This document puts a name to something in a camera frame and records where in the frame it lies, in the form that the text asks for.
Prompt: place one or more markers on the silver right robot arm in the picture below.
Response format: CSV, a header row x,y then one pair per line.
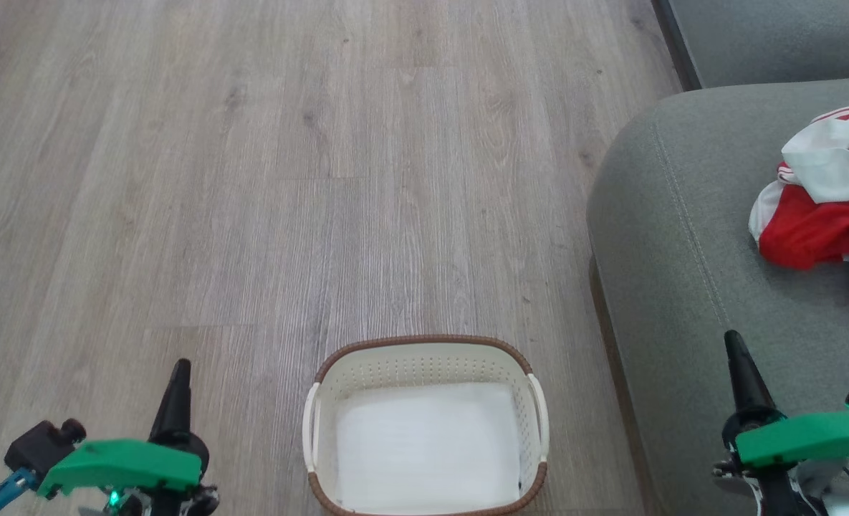
x,y
797,491

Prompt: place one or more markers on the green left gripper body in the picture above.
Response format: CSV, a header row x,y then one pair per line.
x,y
123,464

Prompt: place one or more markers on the white basket with brown rim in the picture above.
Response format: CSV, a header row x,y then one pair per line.
x,y
428,437

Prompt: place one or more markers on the grey sofa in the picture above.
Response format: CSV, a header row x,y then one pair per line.
x,y
689,287

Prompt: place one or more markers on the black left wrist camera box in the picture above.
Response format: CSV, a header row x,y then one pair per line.
x,y
37,448

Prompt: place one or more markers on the grey sofa side section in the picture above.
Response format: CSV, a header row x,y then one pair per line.
x,y
775,39

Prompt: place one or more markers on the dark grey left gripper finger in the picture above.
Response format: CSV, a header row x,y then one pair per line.
x,y
177,401

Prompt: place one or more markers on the red and white garment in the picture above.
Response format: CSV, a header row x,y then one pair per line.
x,y
818,229

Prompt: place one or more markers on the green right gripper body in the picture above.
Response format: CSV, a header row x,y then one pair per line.
x,y
811,437

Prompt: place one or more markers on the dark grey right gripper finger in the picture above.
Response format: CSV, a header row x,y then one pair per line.
x,y
745,387

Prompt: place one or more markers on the white garment with red stripes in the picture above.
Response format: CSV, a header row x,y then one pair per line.
x,y
836,161

